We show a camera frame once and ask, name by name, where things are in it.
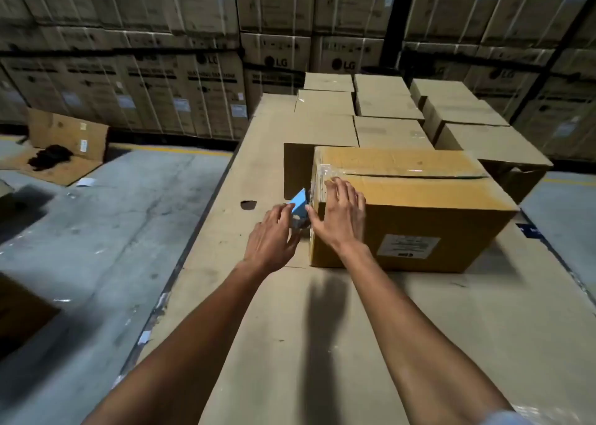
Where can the person's right little finger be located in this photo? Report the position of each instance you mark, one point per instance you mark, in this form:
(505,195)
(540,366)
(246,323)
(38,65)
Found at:
(362,213)

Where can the black cloth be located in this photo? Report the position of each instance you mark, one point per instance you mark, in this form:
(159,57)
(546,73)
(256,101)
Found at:
(49,157)

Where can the person's right middle finger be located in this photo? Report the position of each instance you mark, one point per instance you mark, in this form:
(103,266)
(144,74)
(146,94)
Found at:
(345,191)

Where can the white sleeve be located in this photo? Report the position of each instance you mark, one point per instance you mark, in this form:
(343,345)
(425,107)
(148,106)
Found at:
(505,418)

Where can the person's left forearm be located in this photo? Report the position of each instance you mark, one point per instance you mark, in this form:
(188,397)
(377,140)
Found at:
(186,359)

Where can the blue sticker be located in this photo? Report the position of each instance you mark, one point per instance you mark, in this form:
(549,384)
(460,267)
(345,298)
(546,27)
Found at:
(531,232)

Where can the blue tape dispenser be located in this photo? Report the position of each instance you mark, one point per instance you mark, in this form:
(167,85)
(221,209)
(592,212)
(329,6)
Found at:
(298,203)

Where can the wall of stacked printed cartons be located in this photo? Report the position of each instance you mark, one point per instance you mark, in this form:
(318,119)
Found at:
(139,80)

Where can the flattened cardboard piece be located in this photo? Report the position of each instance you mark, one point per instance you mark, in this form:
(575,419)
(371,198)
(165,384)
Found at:
(70,136)

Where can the taped carton with white label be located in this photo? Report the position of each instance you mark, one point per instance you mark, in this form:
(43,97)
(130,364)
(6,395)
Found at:
(419,206)

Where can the white paper scrap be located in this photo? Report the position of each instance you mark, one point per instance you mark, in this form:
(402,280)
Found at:
(86,182)

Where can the brown cardboard piece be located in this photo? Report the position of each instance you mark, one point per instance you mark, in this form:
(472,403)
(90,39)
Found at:
(18,313)

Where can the large flat cardboard sheet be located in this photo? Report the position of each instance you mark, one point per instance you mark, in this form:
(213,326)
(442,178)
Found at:
(260,345)

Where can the person's right hand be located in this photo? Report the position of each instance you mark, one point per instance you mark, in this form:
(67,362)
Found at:
(342,222)

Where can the person's right forearm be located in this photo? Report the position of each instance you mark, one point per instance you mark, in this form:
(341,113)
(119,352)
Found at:
(419,345)

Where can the person's left hand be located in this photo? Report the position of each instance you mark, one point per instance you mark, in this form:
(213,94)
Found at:
(267,245)

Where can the person's right thumb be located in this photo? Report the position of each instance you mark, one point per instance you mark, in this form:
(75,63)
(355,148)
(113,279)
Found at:
(315,221)

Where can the group of plain cardboard boxes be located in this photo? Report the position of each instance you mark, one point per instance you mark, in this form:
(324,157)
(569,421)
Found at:
(391,131)

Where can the person's left thumb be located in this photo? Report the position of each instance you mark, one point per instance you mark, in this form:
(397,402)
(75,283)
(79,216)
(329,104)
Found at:
(294,241)

